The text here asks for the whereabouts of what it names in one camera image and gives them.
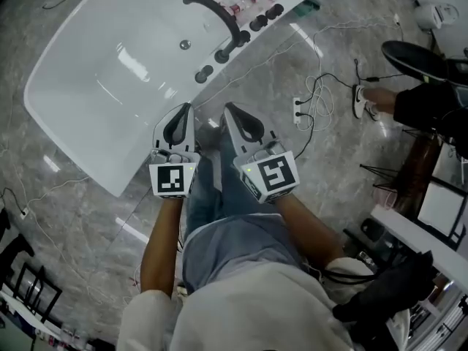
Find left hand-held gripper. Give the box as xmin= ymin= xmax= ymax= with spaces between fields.
xmin=148 ymin=102 xmax=200 ymax=200

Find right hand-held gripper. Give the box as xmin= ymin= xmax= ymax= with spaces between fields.
xmin=220 ymin=102 xmax=301 ymax=205

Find white bathtub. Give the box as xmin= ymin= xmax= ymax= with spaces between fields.
xmin=23 ymin=0 xmax=328 ymax=198

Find person's right forearm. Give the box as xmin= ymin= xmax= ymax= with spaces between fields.
xmin=273 ymin=192 xmax=347 ymax=271

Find person's left forearm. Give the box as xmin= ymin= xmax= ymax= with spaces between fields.
xmin=140 ymin=195 xmax=184 ymax=296

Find person's blue jeans legs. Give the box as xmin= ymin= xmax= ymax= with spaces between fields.
xmin=182 ymin=129 xmax=282 ymax=244

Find black curved faucet spout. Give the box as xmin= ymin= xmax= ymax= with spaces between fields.
xmin=182 ymin=0 xmax=242 ymax=64

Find person's grey shirt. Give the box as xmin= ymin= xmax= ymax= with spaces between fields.
xmin=181 ymin=213 xmax=306 ymax=296

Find green plastic item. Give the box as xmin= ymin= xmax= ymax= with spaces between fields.
xmin=293 ymin=0 xmax=322 ymax=19

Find black chair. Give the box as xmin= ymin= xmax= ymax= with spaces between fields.
xmin=381 ymin=40 xmax=468 ymax=87

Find person's cream jacket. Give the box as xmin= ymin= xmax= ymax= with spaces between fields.
xmin=116 ymin=256 xmax=410 ymax=351

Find white shelf board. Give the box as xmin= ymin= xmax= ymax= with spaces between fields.
xmin=369 ymin=206 xmax=468 ymax=288

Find white framed board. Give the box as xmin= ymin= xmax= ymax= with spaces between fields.
xmin=416 ymin=175 xmax=468 ymax=250

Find black backpack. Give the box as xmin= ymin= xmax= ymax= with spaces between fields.
xmin=331 ymin=249 xmax=436 ymax=323

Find white round appliance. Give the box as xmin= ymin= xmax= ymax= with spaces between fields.
xmin=413 ymin=2 xmax=460 ymax=33

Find long white floor cable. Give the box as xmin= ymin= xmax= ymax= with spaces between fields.
xmin=192 ymin=12 xmax=405 ymax=132

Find black floor cable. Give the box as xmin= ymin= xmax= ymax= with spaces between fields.
xmin=293 ymin=58 xmax=404 ymax=160

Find black wire stand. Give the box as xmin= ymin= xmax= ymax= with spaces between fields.
xmin=359 ymin=128 xmax=439 ymax=193

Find white cable with plug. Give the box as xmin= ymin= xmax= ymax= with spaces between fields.
xmin=0 ymin=175 xmax=110 ymax=306

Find brown wooden post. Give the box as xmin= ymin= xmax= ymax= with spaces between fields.
xmin=396 ymin=133 xmax=445 ymax=215

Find black metal frame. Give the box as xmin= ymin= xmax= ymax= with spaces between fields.
xmin=7 ymin=261 xmax=64 ymax=325

